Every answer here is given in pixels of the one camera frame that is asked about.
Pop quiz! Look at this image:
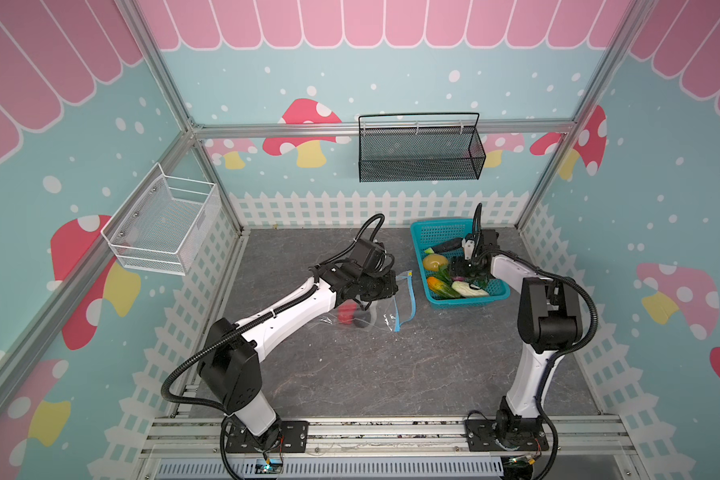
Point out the white perforated cable tray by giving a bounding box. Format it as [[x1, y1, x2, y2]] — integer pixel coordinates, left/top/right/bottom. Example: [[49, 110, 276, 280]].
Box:
[[155, 458, 505, 480]]

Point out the black wire mesh basket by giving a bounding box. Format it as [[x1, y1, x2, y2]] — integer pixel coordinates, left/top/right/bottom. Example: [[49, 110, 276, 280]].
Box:
[[357, 112, 487, 182]]

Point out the white wire mesh basket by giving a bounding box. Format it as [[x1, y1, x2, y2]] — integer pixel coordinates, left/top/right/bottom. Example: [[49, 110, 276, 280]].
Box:
[[101, 164, 221, 276]]

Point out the white toy daikon radish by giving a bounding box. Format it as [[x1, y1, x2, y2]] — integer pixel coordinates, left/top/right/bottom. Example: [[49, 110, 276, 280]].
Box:
[[451, 281, 489, 298]]

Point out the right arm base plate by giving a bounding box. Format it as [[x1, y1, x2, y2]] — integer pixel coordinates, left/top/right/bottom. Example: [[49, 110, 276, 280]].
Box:
[[464, 417, 549, 454]]

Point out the yellow toy potato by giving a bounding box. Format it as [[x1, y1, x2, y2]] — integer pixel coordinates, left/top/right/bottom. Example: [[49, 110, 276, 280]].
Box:
[[422, 253, 449, 273]]

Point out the clear zip top bag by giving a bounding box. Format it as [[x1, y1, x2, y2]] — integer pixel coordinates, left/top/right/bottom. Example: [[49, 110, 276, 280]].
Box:
[[316, 270, 417, 333]]

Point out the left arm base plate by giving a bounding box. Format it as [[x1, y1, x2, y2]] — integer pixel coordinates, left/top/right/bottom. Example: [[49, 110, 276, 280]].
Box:
[[225, 417, 310, 454]]

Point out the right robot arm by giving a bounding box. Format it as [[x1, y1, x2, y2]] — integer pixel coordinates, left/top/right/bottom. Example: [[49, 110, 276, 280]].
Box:
[[459, 230, 598, 450]]

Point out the dark purple toy eggplant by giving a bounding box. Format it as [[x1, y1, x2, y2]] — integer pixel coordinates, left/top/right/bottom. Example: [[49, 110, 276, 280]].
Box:
[[424, 237, 464, 254]]

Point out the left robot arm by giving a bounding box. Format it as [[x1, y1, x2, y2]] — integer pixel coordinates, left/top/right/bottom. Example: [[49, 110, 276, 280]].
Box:
[[160, 238, 397, 438]]

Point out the teal plastic basket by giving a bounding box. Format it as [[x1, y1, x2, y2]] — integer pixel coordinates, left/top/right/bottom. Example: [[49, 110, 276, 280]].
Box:
[[410, 218, 510, 309]]

